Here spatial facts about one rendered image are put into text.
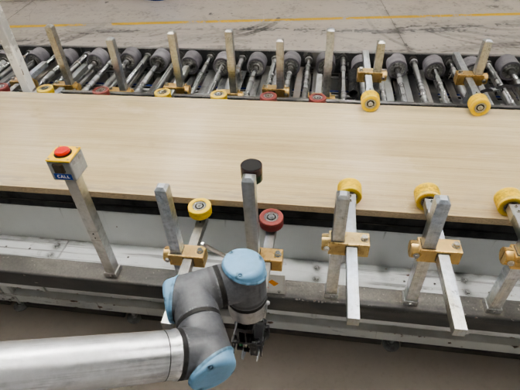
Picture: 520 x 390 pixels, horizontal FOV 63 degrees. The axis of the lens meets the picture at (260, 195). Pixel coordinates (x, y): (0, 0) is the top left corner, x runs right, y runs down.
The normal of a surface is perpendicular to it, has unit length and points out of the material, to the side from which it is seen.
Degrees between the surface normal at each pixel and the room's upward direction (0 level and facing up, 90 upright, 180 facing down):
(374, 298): 0
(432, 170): 0
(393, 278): 0
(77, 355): 30
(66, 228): 90
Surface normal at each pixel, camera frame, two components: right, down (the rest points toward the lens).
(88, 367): 0.50, -0.19
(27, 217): -0.14, 0.66
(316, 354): -0.04, -0.75
